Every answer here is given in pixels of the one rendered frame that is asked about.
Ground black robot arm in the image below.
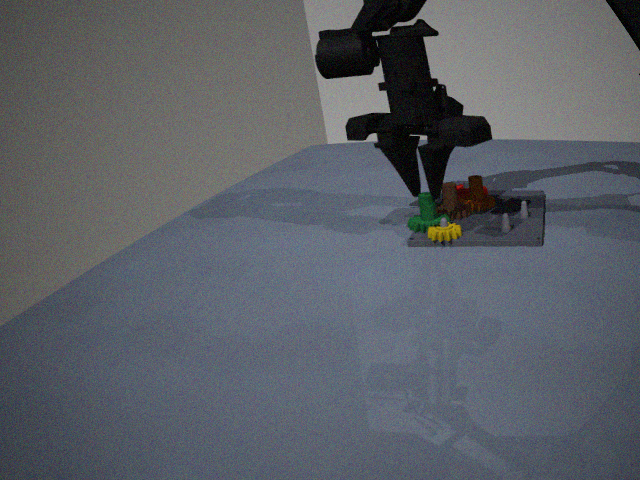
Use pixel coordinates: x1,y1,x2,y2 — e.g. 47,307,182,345
315,0,640,121

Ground orange gear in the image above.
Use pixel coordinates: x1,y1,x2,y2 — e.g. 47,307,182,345
459,175,496,211

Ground red gear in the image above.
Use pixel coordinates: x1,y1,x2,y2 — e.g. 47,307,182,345
456,184,488,201

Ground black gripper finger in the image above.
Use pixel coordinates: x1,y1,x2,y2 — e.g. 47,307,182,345
374,136,421,198
418,144,455,200

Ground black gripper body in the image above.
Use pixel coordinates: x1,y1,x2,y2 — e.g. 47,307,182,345
345,71,492,147

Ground green gear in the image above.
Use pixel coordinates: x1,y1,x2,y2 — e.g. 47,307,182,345
408,192,450,233

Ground yellow gear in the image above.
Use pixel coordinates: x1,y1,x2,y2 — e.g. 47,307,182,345
428,222,461,242

